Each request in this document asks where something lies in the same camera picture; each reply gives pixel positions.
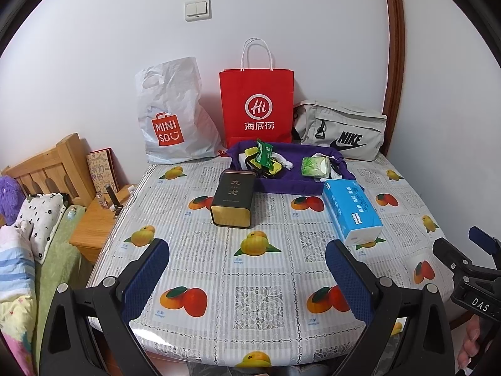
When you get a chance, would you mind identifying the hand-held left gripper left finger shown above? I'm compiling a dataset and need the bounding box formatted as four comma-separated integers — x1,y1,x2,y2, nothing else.
39,238,171,376

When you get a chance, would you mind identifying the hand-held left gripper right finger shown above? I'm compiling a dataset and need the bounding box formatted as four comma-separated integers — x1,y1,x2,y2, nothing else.
325,239,457,376

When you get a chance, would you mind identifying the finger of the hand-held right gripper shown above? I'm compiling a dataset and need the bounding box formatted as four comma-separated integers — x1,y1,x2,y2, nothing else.
468,225,501,272
432,237,477,280

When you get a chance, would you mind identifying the purple fabric basket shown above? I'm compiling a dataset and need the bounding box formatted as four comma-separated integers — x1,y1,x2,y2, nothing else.
226,141,357,196

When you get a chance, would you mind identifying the green tissue packet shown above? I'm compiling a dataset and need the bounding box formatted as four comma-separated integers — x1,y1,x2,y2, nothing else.
301,156,329,178

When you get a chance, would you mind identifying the yellow pouch with black straps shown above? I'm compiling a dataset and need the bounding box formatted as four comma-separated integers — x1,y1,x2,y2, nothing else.
239,147,286,179

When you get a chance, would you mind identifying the green snack packet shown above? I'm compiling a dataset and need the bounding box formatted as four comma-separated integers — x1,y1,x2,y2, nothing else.
256,138,276,166

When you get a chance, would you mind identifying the person's right hand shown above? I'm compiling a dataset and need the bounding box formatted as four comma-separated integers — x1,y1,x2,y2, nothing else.
457,315,485,371

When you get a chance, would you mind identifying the wooden bedside table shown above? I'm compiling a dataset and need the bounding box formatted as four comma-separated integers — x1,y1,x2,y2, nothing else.
70,183,137,263

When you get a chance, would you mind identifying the blue tissue pack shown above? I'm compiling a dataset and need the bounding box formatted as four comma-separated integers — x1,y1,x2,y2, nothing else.
322,179,384,247

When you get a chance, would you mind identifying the small black tool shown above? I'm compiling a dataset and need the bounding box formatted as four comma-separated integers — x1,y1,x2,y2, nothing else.
105,188,123,220

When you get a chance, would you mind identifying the green blanket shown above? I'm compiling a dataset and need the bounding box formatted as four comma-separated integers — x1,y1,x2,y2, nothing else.
33,206,92,361

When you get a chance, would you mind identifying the illustrated book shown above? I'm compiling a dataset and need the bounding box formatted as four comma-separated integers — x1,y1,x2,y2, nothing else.
86,148,120,196

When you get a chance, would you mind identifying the dark tea tin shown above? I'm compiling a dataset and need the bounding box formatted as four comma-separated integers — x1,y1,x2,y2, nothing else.
209,168,257,230

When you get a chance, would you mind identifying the floral pillow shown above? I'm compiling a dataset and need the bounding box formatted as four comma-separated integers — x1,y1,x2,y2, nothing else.
16,193,67,265

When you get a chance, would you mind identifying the striped colourful quilt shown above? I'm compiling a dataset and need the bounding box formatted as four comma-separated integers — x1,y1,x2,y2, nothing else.
0,223,38,376

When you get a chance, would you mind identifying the wooden headboard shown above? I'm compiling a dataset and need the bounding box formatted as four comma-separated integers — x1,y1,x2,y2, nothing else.
2,133,96,208

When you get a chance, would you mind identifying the purple plush toy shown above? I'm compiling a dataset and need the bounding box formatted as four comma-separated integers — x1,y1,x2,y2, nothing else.
0,176,24,226

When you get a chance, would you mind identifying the grey waist bag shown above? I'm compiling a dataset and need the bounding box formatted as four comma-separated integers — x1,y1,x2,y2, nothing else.
293,100,388,162

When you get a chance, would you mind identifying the white plastic shopping bag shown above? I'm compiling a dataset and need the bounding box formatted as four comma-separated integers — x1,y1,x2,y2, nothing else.
135,57,224,165

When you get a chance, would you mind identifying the red paper bag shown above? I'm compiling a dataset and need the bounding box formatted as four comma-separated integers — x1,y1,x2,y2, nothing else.
218,38,295,149

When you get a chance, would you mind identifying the wooden door frame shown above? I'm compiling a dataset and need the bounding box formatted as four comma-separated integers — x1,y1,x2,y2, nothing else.
381,0,405,157

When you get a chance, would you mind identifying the white light switch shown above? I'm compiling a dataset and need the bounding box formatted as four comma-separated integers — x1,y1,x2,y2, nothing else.
185,0,213,22

